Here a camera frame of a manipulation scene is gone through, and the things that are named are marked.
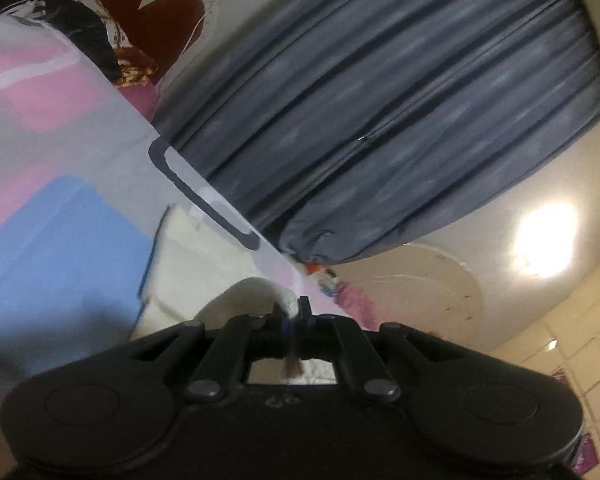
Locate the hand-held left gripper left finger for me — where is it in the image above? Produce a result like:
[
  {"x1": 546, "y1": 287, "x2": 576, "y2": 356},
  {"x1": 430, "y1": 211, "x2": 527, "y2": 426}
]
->
[{"x1": 129, "y1": 309, "x2": 289, "y2": 402}]

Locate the bright wall lamp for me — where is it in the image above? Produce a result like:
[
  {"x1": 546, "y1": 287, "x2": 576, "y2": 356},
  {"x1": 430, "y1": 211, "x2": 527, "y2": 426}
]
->
[{"x1": 514, "y1": 204, "x2": 580, "y2": 277}]

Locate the dark cloth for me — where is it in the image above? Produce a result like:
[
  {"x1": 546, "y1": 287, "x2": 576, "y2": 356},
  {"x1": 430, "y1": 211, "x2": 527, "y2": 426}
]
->
[{"x1": 0, "y1": 0, "x2": 122, "y2": 87}]

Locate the small colourful cloth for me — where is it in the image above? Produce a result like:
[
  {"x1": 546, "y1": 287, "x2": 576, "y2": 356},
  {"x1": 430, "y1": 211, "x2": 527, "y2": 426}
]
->
[{"x1": 304, "y1": 260, "x2": 342, "y2": 302}]

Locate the white knit sweater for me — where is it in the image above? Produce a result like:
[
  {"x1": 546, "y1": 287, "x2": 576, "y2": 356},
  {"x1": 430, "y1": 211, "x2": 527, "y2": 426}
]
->
[{"x1": 130, "y1": 204, "x2": 342, "y2": 387}]

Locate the blue grey curtain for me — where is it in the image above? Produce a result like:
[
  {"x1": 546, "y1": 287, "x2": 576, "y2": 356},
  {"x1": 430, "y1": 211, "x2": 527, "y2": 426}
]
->
[{"x1": 151, "y1": 0, "x2": 600, "y2": 267}]

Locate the patterned pink grey bedsheet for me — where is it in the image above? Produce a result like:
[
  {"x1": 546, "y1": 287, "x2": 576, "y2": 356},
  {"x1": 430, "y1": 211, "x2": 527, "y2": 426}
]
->
[{"x1": 0, "y1": 10, "x2": 381, "y2": 461}]

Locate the red and white headboard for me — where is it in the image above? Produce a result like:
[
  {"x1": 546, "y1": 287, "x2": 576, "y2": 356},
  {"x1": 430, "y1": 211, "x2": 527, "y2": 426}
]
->
[{"x1": 65, "y1": 0, "x2": 222, "y2": 88}]

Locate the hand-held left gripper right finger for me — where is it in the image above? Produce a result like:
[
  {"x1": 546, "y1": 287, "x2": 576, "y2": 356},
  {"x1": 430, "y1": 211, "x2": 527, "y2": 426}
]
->
[{"x1": 292, "y1": 295, "x2": 482, "y2": 404}]

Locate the yellow patterned cloth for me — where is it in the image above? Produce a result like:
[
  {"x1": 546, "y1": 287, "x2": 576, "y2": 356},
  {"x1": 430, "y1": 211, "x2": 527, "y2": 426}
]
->
[{"x1": 111, "y1": 44, "x2": 160, "y2": 90}]

